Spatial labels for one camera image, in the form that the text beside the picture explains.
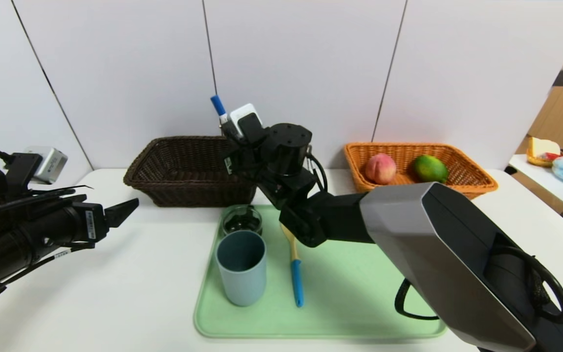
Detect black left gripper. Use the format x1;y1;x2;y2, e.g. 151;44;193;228
22;198;139;257

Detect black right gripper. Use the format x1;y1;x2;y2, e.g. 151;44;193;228
220;139;262;181

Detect white marker blue cap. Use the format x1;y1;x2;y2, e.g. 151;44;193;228
210;95;236;133

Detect blue-grey plastic cup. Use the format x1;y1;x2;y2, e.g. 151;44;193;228
216;230;266;307

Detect pink peach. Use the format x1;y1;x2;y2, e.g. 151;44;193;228
365;153;397;185

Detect green lime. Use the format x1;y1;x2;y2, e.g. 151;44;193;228
411;154;450;185

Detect dark brown wicker basket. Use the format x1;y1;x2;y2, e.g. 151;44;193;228
124;136;258;208

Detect orange wicker basket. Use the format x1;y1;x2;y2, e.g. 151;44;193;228
344;142;498;201

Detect small yellow basket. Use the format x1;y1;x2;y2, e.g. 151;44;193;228
526;149;563;168

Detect clear glass jar black clips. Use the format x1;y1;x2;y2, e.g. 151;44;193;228
222;205;263;237

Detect light green plastic tray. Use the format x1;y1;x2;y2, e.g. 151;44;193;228
194;204;447;339

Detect cream bread slice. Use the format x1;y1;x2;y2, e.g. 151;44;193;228
528;137;561;158

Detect white side table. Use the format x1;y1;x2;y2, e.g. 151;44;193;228
508;154;563;214

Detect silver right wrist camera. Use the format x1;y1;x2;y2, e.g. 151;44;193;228
229;103;264;129

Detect yellow spoon blue handle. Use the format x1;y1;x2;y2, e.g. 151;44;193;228
281;224;304;308

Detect black right arm cable loop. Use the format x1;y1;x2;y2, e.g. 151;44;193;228
394;278;441;321

